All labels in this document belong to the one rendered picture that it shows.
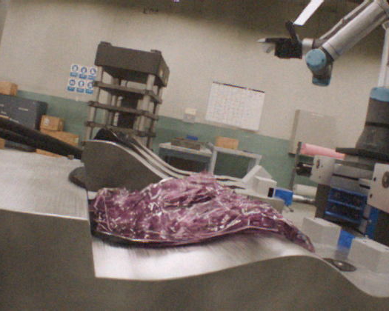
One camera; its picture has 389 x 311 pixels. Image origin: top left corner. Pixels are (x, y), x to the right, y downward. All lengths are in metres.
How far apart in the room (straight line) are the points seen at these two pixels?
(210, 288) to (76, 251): 0.10
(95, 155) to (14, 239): 0.41
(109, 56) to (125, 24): 3.01
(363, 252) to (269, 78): 7.10
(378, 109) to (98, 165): 0.92
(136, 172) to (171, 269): 0.37
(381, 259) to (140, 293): 0.31
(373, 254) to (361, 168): 0.73
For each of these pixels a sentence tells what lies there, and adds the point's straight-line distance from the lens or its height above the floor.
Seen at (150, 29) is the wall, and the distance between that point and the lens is 7.71.
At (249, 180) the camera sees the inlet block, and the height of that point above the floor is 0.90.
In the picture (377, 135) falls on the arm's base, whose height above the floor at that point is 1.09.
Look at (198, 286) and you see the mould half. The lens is 0.25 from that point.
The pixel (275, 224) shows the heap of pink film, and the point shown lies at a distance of 0.33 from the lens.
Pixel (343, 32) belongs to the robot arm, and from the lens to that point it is 1.33.
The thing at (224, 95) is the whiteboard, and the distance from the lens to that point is 7.30.
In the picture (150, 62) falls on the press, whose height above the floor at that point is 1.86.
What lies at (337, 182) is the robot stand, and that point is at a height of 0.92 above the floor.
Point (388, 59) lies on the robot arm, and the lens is 1.42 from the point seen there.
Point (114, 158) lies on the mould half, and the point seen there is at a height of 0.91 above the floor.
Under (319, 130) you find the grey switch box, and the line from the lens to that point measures 7.34.
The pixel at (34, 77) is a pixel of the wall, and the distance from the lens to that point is 8.30.
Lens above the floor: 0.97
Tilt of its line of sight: 3 degrees down
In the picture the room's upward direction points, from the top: 11 degrees clockwise
